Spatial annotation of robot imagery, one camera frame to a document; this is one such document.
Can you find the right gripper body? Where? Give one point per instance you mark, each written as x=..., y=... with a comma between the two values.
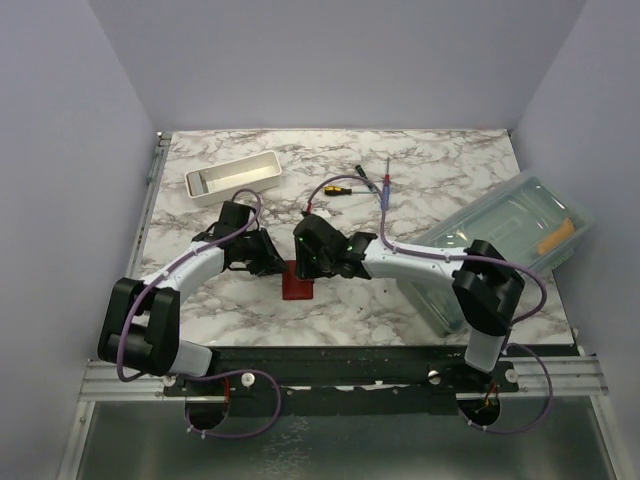
x=313, y=266

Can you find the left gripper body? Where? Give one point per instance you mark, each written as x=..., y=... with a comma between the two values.
x=255, y=243

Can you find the red card holder wallet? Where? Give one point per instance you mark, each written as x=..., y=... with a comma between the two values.
x=294, y=288

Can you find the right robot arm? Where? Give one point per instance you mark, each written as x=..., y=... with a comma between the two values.
x=487, y=288

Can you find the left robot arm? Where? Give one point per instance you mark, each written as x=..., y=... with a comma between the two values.
x=141, y=330

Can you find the yellow black screwdriver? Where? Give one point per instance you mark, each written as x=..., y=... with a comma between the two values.
x=335, y=191

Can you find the white rectangular tray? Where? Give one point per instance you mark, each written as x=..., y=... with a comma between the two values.
x=217, y=183

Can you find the blue red screwdriver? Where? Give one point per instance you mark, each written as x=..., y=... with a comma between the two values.
x=385, y=193

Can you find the green black screwdriver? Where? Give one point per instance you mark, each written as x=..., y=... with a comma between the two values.
x=361, y=172

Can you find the clear plastic storage box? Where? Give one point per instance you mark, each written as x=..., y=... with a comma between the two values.
x=514, y=217

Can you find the orange item in box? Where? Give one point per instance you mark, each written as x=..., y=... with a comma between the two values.
x=556, y=237

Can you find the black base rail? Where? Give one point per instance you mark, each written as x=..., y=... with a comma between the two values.
x=392, y=380

